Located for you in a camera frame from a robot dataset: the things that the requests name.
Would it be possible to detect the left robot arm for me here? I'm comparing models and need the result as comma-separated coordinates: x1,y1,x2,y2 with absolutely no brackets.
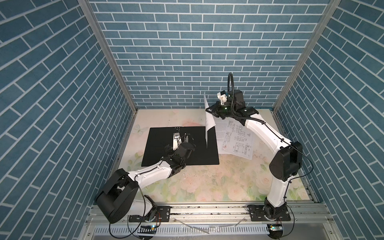
95,142,196,224

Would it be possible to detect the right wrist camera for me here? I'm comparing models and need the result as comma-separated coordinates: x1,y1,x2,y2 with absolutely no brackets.
217,91,231,106

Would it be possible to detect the aluminium right corner post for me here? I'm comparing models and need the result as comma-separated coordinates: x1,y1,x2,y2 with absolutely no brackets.
272,0,343,113

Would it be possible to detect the text printed paper sheet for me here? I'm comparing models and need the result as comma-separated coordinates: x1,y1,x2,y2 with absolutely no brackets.
203,94,216,145

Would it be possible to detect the aluminium left corner post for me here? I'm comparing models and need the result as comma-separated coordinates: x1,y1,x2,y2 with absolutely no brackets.
77,0,138,113

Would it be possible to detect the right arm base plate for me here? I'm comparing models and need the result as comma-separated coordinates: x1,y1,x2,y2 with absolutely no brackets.
246,205,291,222

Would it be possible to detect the aluminium front rail frame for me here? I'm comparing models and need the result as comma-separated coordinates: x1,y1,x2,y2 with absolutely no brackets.
79,201,342,240

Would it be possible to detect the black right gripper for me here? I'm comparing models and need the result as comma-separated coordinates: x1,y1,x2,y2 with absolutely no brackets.
206,100,237,120

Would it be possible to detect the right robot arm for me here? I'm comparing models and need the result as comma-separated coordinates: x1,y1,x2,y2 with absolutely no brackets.
205,101,303,213

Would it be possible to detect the aluminium corner post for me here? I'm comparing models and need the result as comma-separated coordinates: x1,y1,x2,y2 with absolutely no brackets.
272,0,343,113
77,0,138,113

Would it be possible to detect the technical drawing paper sheet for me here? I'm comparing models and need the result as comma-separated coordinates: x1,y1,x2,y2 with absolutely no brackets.
217,118,254,160

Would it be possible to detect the text paper sheet far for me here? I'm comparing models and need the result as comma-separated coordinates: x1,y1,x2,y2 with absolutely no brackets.
215,118,229,142

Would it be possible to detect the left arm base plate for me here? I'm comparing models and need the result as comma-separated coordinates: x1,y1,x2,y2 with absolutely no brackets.
129,206,171,223

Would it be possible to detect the red folder with black inside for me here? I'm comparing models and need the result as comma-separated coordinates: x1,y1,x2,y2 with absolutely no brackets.
141,126,220,167

